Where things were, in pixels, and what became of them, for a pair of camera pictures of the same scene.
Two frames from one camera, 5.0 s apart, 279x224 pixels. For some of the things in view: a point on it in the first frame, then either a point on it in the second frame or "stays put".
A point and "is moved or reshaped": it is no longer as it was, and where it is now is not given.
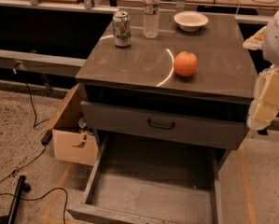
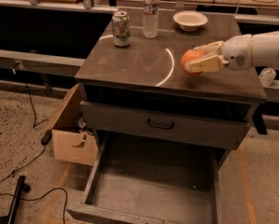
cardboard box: (72, 143) stays put
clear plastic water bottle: (151, 7) stays put
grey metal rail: (35, 63) stays put
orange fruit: (185, 63) is moved or reshaped
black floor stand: (21, 188) stays put
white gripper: (277, 44) → (237, 51)
